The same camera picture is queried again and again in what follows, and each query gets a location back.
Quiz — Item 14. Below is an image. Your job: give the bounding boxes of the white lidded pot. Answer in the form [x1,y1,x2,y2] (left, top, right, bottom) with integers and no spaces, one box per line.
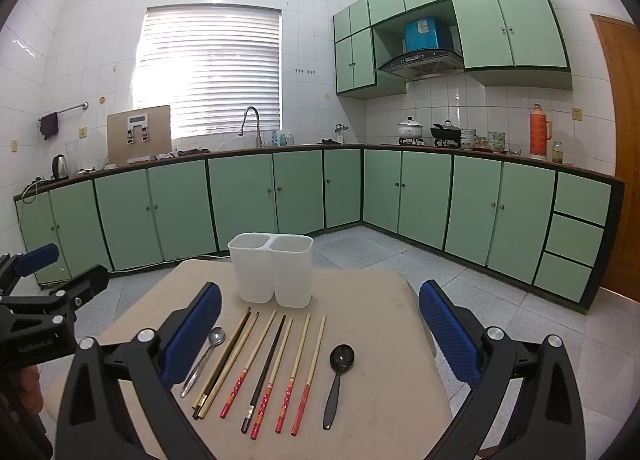
[397,115,425,141]

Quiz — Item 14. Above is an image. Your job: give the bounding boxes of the person's left hand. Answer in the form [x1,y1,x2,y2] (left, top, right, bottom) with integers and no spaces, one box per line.
[9,364,46,416]

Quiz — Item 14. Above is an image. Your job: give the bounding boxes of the metal towel rail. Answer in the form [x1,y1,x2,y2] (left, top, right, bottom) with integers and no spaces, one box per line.
[38,101,90,122]

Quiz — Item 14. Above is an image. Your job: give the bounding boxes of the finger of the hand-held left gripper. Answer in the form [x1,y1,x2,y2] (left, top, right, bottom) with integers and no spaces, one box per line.
[0,243,60,297]
[27,264,110,322]

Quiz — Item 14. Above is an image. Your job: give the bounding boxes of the clear glass pitcher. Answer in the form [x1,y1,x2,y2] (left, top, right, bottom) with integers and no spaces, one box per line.
[64,140,81,177]

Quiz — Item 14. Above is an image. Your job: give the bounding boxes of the black wok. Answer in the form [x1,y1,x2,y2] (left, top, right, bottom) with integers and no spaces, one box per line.
[430,120,463,144]

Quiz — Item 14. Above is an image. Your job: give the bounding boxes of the black range hood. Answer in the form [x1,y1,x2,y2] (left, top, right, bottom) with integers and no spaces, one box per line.
[375,50,465,82]

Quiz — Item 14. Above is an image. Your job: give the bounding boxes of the white two-compartment utensil holder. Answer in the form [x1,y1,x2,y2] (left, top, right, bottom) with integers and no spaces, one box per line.
[227,233,314,309]

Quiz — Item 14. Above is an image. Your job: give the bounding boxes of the orange thermos flask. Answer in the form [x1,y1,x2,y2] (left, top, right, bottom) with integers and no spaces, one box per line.
[529,103,554,161]

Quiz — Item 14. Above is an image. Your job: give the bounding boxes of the wooden door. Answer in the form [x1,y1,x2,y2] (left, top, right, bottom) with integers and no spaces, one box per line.
[590,13,640,304]

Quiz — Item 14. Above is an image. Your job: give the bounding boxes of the gas stove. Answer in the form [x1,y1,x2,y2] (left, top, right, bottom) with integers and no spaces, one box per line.
[397,137,462,149]

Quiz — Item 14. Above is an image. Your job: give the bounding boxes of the black plastic spoon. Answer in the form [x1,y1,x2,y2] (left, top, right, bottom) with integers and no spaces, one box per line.
[322,343,356,431]

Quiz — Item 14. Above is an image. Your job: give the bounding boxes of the green upper kitchen cabinets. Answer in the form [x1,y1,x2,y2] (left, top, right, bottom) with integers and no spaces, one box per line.
[333,0,573,101]

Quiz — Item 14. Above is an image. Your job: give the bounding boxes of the dark brown gold-ended chopstick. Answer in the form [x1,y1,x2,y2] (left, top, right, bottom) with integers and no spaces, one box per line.
[192,307,252,416]

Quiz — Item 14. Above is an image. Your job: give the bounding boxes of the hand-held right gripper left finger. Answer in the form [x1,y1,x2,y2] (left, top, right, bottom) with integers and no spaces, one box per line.
[56,282,223,460]

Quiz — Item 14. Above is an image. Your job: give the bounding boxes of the brown cardboard board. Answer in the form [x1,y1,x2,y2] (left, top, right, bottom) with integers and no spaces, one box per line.
[106,104,172,165]

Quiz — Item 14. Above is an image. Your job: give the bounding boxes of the dark towel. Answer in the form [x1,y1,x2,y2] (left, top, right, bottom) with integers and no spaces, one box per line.
[39,112,60,141]

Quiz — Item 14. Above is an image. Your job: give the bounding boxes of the green kitchen cabinets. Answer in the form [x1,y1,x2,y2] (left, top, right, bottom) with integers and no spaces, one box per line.
[333,0,573,101]
[13,144,626,316]

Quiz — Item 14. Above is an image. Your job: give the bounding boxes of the green lower kitchen cabinets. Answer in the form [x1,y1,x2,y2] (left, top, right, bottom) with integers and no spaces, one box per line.
[13,144,626,316]

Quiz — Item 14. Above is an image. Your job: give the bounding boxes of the metal spoon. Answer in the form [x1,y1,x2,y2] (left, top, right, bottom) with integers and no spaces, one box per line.
[180,326,227,399]

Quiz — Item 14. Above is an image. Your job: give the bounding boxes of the blue box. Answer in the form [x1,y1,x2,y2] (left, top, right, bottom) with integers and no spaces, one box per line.
[403,17,451,52]

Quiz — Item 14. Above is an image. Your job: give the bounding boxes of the steel kitchen faucet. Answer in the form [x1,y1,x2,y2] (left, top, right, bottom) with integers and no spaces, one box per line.
[239,106,263,149]

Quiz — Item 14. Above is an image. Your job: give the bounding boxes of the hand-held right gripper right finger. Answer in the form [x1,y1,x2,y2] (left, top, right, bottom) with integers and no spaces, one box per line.
[418,280,587,460]

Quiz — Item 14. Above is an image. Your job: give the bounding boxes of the red-patterned bamboo chopstick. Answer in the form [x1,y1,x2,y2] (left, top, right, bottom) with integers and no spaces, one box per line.
[219,309,278,417]
[291,314,327,436]
[274,313,311,435]
[250,317,294,440]

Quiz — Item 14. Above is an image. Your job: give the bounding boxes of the light wooden gold-ended chopstick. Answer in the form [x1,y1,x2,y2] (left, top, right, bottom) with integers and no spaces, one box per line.
[196,311,261,422]

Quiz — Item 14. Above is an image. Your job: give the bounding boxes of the white window blind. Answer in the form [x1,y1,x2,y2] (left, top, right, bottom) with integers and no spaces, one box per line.
[134,6,284,139]

